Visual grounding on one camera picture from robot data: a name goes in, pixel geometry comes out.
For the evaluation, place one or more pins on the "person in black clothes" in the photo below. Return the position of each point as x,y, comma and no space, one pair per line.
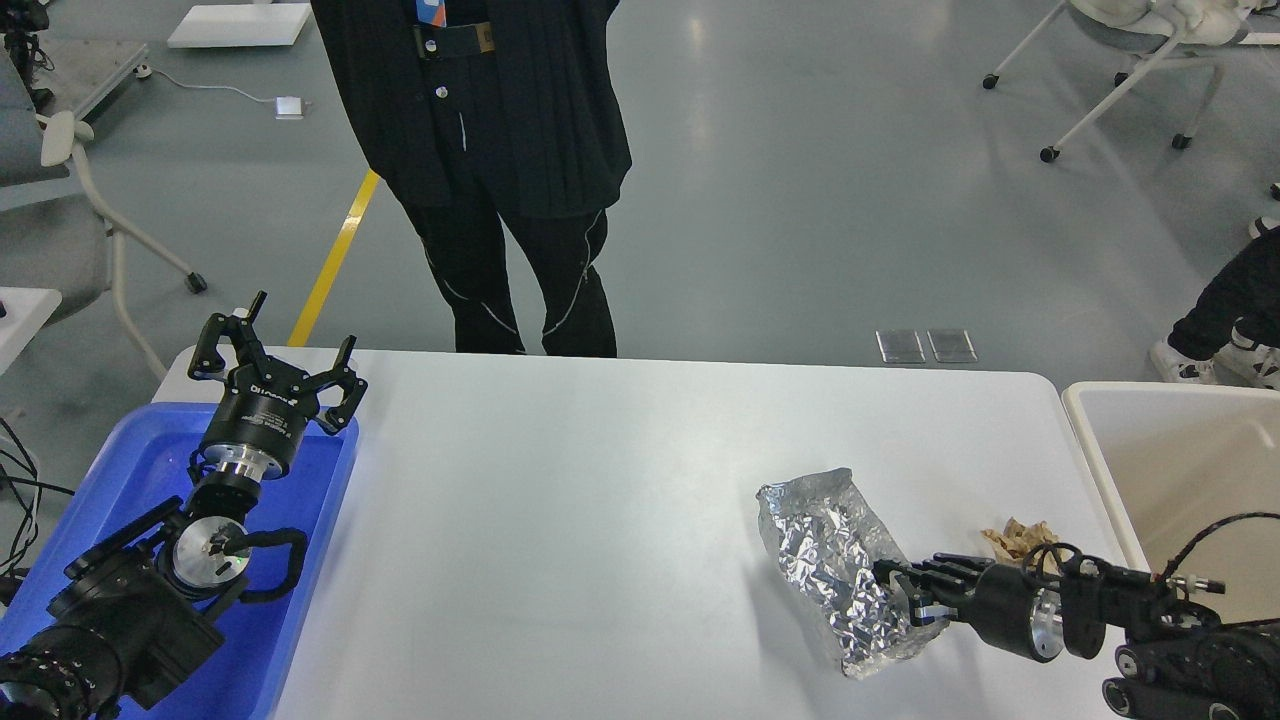
492,121

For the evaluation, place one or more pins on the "left metal floor plate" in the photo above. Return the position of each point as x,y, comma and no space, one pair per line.
900,346

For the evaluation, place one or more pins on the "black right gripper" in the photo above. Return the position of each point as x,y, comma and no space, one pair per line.
1005,609

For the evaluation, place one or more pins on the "white flat board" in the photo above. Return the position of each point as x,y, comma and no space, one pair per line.
240,25

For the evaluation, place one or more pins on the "crumpled brown paper ball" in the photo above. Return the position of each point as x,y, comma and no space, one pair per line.
1016,543

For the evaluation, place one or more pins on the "aluminium foil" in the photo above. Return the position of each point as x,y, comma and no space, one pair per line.
822,537

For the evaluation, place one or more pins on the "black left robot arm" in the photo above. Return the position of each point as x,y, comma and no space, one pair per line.
138,616

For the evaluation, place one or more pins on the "white power adapter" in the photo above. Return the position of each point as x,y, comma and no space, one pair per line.
289,107

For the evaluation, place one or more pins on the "grey white office chair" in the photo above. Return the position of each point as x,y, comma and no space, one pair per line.
58,234

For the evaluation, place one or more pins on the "seated person black trousers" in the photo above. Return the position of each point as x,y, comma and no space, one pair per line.
1235,321

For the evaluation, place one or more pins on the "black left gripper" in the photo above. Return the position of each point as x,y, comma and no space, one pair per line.
258,418

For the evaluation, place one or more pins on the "metal floor plate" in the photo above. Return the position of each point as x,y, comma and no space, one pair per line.
900,346
952,346

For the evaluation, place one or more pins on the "beige plastic bin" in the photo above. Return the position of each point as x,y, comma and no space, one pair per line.
1172,459

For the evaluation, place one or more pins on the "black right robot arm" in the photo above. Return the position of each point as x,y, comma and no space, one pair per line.
1179,659

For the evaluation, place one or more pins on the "blue plastic tray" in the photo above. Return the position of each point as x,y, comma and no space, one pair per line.
145,462

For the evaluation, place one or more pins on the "right metal floor plate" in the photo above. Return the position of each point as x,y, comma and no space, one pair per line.
952,346

